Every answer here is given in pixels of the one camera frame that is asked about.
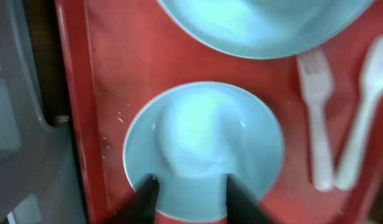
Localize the white plastic fork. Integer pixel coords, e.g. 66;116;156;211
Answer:
297;48;334;192

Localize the grey dishwasher rack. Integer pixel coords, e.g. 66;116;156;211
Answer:
0;1;86;223

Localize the red plastic tray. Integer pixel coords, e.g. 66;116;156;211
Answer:
55;0;383;223

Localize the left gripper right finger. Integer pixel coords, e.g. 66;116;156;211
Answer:
226;174;272;224

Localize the light blue small bowl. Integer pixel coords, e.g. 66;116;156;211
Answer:
122;82;284;223

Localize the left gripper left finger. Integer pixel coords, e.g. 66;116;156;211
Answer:
107;174;160;224

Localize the white plastic spoon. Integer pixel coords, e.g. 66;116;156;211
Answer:
335;35;383;191

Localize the light blue plate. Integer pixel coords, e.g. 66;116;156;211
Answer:
158;0;372;59

